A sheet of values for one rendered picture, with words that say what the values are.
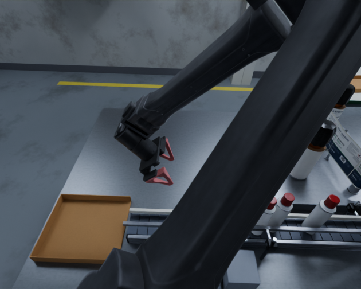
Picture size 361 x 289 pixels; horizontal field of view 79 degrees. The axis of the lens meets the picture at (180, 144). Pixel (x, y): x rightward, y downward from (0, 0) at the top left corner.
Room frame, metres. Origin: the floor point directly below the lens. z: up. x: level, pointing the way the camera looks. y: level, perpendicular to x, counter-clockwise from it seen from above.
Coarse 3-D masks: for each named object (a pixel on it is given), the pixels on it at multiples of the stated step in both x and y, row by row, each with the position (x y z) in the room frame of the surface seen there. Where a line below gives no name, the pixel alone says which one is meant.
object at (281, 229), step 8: (128, 224) 0.36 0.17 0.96; (136, 224) 0.36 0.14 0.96; (144, 224) 0.36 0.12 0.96; (152, 224) 0.36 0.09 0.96; (160, 224) 0.36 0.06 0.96; (320, 232) 0.36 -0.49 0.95; (328, 232) 0.36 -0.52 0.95; (336, 232) 0.36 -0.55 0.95; (344, 232) 0.36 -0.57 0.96; (352, 232) 0.36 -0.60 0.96; (360, 232) 0.36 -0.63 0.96
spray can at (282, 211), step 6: (282, 198) 0.41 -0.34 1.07; (288, 198) 0.40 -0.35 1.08; (294, 198) 0.40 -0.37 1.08; (276, 204) 0.41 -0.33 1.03; (282, 204) 0.40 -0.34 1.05; (288, 204) 0.39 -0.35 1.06; (276, 210) 0.40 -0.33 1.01; (282, 210) 0.39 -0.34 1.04; (288, 210) 0.38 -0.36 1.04; (276, 216) 0.39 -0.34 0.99; (282, 216) 0.38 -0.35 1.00; (270, 222) 0.39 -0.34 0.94; (276, 222) 0.38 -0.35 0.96
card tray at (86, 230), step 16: (64, 208) 0.49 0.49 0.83; (80, 208) 0.49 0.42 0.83; (96, 208) 0.49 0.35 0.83; (112, 208) 0.49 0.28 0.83; (128, 208) 0.50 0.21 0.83; (48, 224) 0.40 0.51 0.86; (64, 224) 0.42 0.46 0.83; (80, 224) 0.42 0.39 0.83; (96, 224) 0.42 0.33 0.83; (112, 224) 0.42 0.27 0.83; (48, 240) 0.35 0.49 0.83; (64, 240) 0.35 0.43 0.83; (80, 240) 0.35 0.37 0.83; (96, 240) 0.36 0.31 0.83; (112, 240) 0.36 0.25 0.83; (32, 256) 0.28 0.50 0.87; (48, 256) 0.29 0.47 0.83; (64, 256) 0.29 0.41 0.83; (80, 256) 0.30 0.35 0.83; (96, 256) 0.30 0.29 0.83
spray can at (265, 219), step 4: (272, 200) 0.39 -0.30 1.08; (276, 200) 0.39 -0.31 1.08; (272, 204) 0.38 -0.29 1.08; (268, 208) 0.38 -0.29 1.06; (272, 208) 0.38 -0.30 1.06; (264, 212) 0.38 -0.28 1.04; (268, 212) 0.37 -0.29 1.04; (272, 212) 0.37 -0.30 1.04; (264, 216) 0.37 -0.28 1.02; (268, 216) 0.37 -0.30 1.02; (260, 220) 0.38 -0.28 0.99; (264, 220) 0.37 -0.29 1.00; (268, 220) 0.37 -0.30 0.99; (256, 224) 0.38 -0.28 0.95; (260, 224) 0.37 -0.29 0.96; (264, 224) 0.37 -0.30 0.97; (252, 232) 0.38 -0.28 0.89; (256, 232) 0.37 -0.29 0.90; (260, 232) 0.37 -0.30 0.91
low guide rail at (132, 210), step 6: (132, 210) 0.44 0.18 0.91; (138, 210) 0.44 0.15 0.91; (144, 210) 0.44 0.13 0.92; (150, 210) 0.44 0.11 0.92; (156, 210) 0.44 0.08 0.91; (162, 210) 0.44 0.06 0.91; (168, 210) 0.44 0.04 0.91; (288, 216) 0.44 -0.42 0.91; (294, 216) 0.44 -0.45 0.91; (300, 216) 0.44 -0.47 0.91; (306, 216) 0.44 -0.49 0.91; (336, 216) 0.44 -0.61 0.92; (342, 216) 0.44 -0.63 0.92; (348, 216) 0.44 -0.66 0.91; (354, 216) 0.44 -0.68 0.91; (360, 216) 0.44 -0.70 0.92
